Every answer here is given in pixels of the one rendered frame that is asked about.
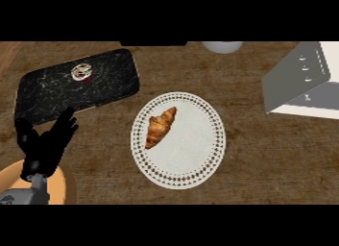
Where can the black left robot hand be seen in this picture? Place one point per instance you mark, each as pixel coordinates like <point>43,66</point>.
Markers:
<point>46,144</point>

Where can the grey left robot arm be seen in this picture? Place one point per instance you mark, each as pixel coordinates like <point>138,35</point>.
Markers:
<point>26,193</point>

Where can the white oval placemat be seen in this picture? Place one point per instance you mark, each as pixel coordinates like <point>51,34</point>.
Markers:
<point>186,147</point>

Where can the grey and white tiered shelf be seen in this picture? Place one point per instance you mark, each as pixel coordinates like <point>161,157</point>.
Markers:
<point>304,80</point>

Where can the orange round plate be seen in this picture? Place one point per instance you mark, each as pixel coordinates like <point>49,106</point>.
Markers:
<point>58,189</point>

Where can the black marble cutting board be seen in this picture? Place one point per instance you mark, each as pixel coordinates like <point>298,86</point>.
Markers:
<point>74,85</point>

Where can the white frosted cupcake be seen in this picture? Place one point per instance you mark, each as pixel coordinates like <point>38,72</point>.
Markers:
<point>82,72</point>

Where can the brown croissant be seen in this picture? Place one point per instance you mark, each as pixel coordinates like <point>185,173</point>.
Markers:
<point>160,127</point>

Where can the white round cup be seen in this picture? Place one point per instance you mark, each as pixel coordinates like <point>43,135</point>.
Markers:
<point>222,46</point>

